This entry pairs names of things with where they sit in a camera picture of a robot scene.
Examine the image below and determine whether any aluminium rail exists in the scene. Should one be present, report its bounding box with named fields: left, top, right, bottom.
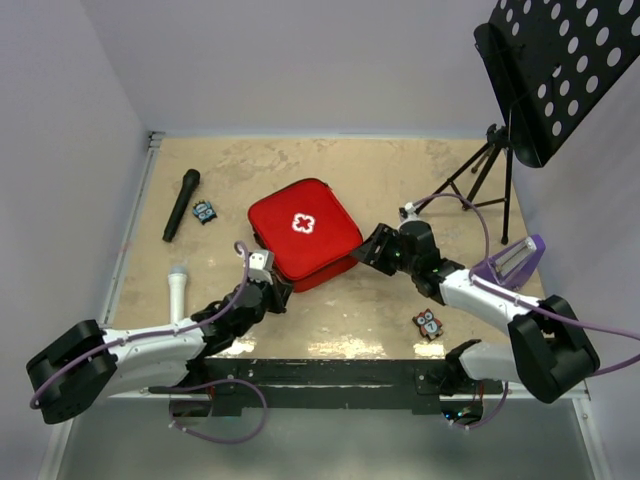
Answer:
left=63, top=357, right=594, bottom=401
left=97, top=131, right=166, bottom=328

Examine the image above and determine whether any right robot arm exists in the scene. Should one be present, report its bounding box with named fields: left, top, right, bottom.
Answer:
left=351, top=216, right=600, bottom=404

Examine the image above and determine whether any black music stand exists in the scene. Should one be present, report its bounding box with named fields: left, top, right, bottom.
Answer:
left=421, top=1, right=639, bottom=249

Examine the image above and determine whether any brown owl toy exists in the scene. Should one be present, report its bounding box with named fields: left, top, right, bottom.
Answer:
left=412, top=309, right=443, bottom=341

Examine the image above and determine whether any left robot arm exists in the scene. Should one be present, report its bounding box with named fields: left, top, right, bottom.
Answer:
left=26, top=242, right=293, bottom=425

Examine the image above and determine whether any black microphone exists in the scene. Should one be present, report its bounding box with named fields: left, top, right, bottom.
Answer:
left=162, top=169, right=201, bottom=243

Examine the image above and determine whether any red medicine kit case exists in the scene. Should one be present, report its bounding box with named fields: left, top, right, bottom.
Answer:
left=247, top=178, right=363, bottom=293

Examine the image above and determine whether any purple box device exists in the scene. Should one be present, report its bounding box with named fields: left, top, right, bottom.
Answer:
left=471, top=234, right=546, bottom=291

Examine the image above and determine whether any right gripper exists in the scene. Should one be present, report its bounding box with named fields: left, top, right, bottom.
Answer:
left=349, top=223, right=419, bottom=277

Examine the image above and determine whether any blue owl toy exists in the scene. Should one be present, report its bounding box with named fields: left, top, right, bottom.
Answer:
left=192, top=200, right=217, bottom=225

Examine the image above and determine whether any white microphone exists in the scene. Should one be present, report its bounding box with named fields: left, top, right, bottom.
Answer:
left=167, top=265, right=188, bottom=323

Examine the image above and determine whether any aluminium left rail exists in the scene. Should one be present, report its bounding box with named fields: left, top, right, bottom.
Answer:
left=97, top=131, right=166, bottom=328

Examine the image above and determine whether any aluminium front rail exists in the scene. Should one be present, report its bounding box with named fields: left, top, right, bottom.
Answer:
left=63, top=357, right=594, bottom=401

